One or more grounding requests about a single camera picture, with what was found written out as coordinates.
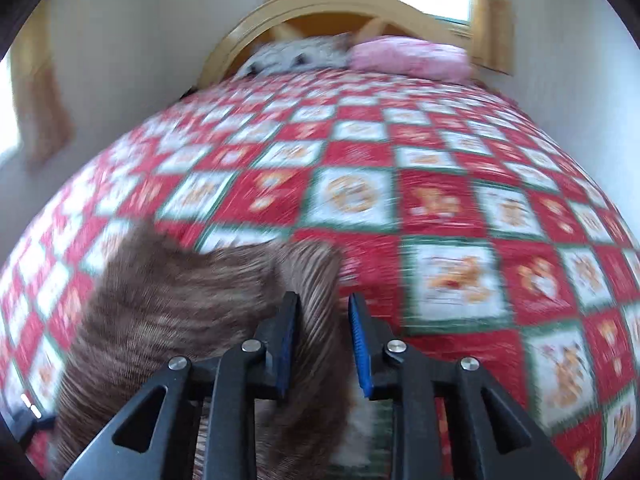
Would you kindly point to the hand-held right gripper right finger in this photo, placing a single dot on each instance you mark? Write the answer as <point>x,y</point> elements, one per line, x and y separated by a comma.
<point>360,350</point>

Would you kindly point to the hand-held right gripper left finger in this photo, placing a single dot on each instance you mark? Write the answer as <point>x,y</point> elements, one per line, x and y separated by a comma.
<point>287,345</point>

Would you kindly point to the brown fuzzy garment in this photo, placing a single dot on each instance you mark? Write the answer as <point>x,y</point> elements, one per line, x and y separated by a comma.
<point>190,300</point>

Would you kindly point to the red checkered printed bedspread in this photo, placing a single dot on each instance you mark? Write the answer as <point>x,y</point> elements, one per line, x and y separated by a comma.
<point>425,185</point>

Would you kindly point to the grey white patterned pillow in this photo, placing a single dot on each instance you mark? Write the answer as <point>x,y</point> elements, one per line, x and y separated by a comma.
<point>295,55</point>

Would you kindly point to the pink pillow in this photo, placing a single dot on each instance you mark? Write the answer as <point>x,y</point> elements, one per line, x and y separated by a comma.
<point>410,57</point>

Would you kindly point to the yellow curtain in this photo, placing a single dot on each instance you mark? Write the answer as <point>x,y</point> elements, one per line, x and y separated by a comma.
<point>40,90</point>
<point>492,15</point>

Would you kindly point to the wooden arched headboard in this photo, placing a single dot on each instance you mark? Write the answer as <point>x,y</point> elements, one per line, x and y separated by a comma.
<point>320,5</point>

